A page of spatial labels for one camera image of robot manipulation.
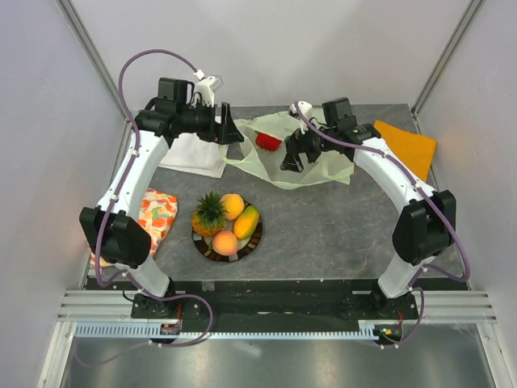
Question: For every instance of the aluminium frame post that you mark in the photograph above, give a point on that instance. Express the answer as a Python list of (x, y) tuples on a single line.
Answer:
[(79, 28), (458, 34)]

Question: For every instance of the right aluminium frame post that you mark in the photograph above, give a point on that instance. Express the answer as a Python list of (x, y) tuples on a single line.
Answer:
[(458, 34)]

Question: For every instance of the fake pineapple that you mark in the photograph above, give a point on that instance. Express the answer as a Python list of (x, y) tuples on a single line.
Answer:
[(209, 216)]

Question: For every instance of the white folded cloth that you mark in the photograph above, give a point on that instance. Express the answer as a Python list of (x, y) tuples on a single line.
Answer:
[(193, 146)]

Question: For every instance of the light green plastic bag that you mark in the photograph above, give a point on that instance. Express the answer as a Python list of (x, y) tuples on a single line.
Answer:
[(276, 167)]

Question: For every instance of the fake red pepper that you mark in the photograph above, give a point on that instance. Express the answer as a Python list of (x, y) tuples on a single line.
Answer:
[(267, 142)]

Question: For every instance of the aluminium front rail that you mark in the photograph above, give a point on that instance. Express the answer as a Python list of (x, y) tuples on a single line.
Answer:
[(462, 306)]

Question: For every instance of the floral patterned cloth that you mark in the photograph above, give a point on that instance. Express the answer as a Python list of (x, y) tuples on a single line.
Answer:
[(156, 216)]

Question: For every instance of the orange folded cloth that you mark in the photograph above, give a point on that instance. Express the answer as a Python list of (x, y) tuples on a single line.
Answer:
[(414, 150)]

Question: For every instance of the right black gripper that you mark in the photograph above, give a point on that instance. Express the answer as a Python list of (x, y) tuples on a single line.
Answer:
[(296, 143)]

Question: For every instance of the white slotted cable duct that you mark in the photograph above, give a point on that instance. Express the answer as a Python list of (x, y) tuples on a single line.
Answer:
[(159, 331)]

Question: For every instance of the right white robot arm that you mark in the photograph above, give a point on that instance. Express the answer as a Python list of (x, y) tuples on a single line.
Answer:
[(426, 217)]

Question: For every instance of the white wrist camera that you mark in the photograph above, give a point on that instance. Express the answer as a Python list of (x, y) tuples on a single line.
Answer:
[(205, 88), (303, 111)]

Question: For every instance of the fake mango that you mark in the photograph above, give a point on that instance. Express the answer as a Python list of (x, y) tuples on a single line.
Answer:
[(246, 223)]

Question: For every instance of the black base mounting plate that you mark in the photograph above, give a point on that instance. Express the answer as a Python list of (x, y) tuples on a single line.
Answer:
[(348, 300)]

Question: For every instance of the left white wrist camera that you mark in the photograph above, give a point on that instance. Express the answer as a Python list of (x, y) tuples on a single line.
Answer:
[(205, 88)]

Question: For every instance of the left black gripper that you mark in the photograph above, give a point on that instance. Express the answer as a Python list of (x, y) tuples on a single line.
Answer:
[(224, 132)]

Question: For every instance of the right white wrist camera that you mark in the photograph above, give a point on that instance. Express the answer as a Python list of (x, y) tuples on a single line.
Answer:
[(303, 111)]

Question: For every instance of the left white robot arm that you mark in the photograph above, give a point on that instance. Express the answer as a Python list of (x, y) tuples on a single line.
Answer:
[(111, 227)]

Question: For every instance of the left aluminium frame post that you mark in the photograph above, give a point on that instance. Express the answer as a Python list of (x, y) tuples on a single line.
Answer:
[(79, 28)]

